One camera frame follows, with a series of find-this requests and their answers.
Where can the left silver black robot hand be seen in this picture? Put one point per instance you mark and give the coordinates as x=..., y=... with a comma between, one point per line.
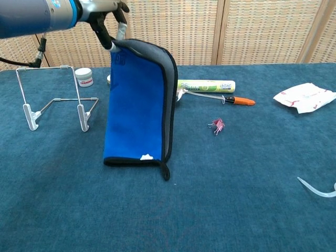
x=97, y=6

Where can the grey and blue cloth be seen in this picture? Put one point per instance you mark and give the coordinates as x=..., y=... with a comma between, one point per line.
x=136, y=105

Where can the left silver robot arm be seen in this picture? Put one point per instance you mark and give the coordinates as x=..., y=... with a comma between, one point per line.
x=26, y=15

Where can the wicker folding screen panel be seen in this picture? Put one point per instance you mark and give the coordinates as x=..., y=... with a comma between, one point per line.
x=78, y=44
x=15, y=48
x=328, y=39
x=189, y=31
x=267, y=31

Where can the small white jar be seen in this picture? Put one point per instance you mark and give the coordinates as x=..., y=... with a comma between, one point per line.
x=84, y=77

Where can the cling film roll box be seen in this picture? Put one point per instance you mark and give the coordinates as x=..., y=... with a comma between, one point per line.
x=210, y=86

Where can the pink binder clip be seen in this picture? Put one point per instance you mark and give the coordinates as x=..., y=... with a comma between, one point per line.
x=218, y=123

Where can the teal table cloth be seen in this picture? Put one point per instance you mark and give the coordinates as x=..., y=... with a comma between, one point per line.
x=249, y=157

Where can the white packet red print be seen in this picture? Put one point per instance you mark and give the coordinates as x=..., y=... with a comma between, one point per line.
x=304, y=98

